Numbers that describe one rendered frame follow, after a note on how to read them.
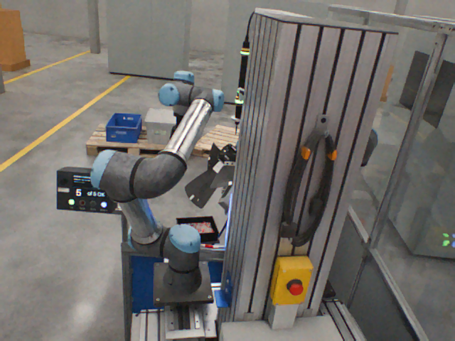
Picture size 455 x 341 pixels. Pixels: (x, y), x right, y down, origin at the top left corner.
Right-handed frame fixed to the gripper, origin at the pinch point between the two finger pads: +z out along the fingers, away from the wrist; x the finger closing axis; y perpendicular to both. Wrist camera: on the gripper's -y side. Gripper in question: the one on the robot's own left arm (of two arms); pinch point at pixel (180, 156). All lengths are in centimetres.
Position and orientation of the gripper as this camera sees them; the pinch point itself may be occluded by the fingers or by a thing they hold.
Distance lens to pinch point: 154.8
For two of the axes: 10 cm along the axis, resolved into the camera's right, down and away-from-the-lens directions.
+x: 9.9, 0.9, 0.5
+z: -1.0, 8.8, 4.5
